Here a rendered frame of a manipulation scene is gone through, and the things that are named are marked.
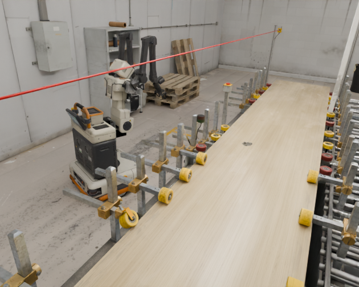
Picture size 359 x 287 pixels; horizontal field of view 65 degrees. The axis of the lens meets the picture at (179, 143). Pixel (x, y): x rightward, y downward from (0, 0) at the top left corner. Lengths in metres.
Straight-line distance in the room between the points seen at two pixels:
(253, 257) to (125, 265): 0.56
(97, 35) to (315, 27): 6.88
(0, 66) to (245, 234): 3.45
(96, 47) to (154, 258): 3.89
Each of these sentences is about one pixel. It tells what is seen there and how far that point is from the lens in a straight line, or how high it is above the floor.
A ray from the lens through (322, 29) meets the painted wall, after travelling 9.85.
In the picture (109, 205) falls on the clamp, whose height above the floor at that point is 0.97.
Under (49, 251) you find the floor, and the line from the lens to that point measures 2.74.
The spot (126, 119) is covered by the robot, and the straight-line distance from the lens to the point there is 3.03.
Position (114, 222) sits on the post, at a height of 0.84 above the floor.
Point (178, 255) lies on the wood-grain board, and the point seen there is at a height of 0.90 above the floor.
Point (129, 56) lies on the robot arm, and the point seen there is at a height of 1.38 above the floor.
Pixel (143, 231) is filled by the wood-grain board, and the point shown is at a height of 0.90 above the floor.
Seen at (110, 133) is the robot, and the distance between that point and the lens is 2.79.
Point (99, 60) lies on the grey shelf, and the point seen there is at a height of 1.09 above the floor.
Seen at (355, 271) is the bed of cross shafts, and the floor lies 0.60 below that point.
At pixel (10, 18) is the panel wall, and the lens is 4.16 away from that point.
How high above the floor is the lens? 1.88
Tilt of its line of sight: 26 degrees down
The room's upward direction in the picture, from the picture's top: 3 degrees clockwise
